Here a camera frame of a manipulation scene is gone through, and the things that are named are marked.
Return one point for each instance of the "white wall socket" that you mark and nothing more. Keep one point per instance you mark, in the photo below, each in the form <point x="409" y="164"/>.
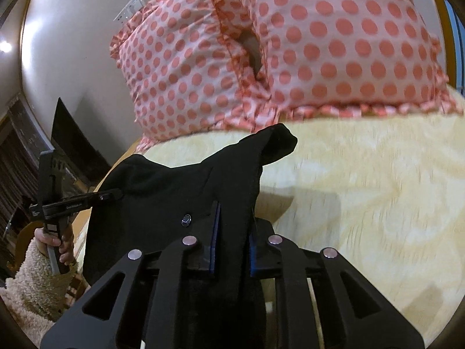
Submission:
<point x="129" y="7"/>

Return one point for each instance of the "wooden framed window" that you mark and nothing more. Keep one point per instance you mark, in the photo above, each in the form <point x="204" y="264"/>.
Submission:
<point x="456" y="36"/>

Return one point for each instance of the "black pants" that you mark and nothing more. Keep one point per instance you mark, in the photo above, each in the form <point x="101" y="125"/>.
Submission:
<point x="174" y="185"/>

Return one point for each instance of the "black television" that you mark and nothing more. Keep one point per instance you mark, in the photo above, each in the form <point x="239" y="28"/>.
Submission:
<point x="74" y="145"/>

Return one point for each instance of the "person's left forearm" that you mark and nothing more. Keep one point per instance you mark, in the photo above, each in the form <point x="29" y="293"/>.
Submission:
<point x="29" y="283"/>

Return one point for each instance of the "ceiling light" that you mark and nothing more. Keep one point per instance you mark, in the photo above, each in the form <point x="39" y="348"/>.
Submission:
<point x="5" y="46"/>

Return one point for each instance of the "pink polka dot pillow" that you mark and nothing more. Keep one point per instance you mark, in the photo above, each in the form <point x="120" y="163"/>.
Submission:
<point x="174" y="69"/>
<point x="345" y="40"/>

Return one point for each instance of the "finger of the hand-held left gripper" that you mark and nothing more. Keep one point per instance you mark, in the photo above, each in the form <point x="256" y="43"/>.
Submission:
<point x="107" y="196"/>

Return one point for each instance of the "wooden chair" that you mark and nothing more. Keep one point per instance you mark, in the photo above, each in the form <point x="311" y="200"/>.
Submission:
<point x="75" y="284"/>

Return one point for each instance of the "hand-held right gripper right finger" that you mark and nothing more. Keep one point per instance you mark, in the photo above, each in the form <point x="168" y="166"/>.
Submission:
<point x="290" y="283"/>

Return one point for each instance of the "pale yellow blanket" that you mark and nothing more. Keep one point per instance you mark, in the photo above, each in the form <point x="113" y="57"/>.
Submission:
<point x="363" y="196"/>

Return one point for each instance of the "person's left hand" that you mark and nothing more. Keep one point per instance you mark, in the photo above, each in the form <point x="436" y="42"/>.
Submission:
<point x="63" y="247"/>

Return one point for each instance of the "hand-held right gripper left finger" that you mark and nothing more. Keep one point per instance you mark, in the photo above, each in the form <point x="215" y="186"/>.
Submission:
<point x="174" y="283"/>

